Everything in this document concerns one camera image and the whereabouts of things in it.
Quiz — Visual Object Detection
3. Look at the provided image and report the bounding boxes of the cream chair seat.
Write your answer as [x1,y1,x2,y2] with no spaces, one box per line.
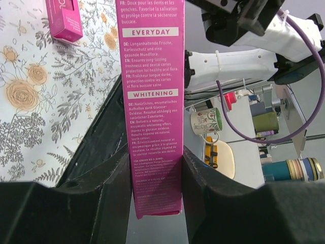
[214,140,236,179]

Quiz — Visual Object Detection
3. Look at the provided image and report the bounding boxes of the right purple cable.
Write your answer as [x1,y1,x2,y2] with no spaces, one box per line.
[215,9,325,145]

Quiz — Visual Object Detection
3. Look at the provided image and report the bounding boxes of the olive green mug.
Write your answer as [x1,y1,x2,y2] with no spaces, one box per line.
[252,112,279,132]

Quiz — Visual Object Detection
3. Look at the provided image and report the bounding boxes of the floral table mat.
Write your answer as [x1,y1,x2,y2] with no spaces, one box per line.
[1,1,120,186]

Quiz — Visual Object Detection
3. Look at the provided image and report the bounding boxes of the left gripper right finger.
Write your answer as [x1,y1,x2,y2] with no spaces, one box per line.
[182,148,324,243]

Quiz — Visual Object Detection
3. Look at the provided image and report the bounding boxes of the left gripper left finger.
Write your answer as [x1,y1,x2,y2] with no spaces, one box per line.
[1,151,132,243]

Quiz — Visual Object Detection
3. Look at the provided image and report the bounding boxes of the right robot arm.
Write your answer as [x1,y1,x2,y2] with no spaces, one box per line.
[185,1,324,101]

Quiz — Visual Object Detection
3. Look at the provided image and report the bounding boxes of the pink toothpaste box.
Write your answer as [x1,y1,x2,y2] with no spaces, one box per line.
[116,0,185,219]
[45,0,83,43]

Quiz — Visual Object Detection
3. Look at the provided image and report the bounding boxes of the floral white mug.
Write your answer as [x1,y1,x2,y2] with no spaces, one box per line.
[190,108,223,144]

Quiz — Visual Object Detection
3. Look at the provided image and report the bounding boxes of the stacked tape rolls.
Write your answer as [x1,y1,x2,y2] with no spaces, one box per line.
[262,158,324,182]

